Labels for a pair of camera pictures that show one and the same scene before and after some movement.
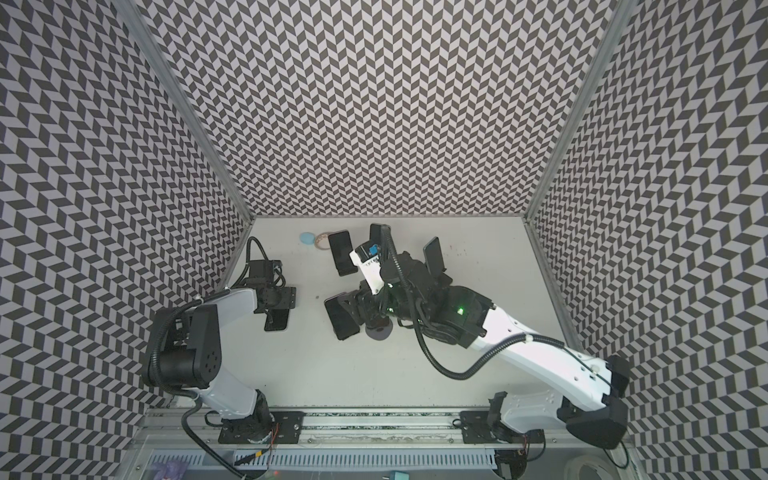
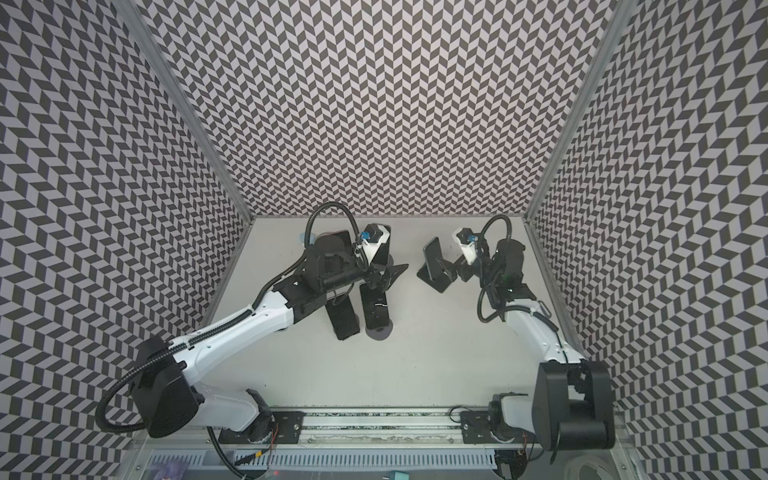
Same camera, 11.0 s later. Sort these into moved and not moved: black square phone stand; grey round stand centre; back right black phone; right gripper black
Moved: right gripper black
Not moved: black square phone stand; grey round stand centre; back right black phone
